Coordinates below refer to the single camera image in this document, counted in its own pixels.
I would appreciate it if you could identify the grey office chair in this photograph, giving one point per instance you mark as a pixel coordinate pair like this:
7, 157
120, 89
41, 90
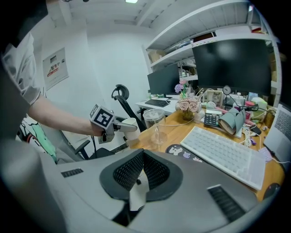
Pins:
79, 145

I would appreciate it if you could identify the white paper cup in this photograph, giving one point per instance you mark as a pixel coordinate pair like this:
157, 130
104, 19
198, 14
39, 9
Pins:
131, 136

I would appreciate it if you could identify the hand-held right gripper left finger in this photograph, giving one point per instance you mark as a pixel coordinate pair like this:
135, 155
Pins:
125, 175

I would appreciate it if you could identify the black office chair with headrest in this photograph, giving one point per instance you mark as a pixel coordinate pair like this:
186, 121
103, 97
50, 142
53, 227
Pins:
126, 103

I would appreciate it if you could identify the small black desk clock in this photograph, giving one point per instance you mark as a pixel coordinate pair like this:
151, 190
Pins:
226, 90

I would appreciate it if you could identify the pink rose bouquet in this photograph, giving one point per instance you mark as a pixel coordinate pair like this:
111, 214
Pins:
187, 107

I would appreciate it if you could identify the light green box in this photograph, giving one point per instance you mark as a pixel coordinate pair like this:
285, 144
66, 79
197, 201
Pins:
259, 102

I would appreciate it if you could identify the large black monitor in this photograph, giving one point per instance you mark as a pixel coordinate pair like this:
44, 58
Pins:
232, 66

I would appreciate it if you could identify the green printed garment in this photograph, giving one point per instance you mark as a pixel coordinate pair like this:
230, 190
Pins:
43, 141

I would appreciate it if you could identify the clear drinking glass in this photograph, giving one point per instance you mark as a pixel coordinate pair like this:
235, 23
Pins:
159, 136

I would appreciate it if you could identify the black computer mouse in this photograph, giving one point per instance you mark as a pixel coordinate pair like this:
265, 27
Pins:
255, 130

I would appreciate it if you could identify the pink bottle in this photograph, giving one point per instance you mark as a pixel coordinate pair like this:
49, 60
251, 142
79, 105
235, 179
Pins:
250, 109

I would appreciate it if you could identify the white desk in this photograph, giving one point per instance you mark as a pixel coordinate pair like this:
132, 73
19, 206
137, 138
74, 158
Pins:
170, 108

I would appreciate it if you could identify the purple flower bunch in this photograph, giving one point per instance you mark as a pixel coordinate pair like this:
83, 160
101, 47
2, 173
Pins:
180, 87

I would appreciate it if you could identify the white keyboard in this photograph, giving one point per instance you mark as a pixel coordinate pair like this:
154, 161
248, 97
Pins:
222, 154

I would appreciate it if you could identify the small black monitor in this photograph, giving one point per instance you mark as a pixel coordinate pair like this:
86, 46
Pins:
163, 80

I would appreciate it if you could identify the white photo frame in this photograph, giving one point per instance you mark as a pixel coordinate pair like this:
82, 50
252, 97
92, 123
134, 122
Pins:
214, 97

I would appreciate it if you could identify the black cat mouse pad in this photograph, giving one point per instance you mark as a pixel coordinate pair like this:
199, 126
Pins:
176, 150

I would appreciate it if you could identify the black calculator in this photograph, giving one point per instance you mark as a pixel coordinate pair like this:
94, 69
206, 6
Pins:
212, 118

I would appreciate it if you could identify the white wall panel box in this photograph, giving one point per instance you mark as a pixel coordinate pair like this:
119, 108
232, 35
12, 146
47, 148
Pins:
55, 68

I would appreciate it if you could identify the ceiling light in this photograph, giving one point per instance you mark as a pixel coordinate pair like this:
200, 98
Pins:
131, 1

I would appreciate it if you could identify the person's left forearm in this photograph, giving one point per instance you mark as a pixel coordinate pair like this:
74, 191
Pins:
63, 119

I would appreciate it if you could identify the black keyboard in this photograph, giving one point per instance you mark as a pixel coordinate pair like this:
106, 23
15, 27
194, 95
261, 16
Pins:
157, 102

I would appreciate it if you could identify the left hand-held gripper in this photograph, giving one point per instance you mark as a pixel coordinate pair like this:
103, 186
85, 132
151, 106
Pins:
102, 117

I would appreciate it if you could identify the white metal shelving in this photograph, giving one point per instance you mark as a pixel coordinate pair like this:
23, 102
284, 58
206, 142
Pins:
204, 29

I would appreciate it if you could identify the grey laptop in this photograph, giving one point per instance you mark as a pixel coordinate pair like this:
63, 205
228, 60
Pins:
278, 134

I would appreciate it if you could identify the person's white shirt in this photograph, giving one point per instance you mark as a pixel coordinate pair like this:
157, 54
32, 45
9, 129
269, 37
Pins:
22, 68

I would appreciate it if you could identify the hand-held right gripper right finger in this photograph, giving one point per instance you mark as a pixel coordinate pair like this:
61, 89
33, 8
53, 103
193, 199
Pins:
159, 175

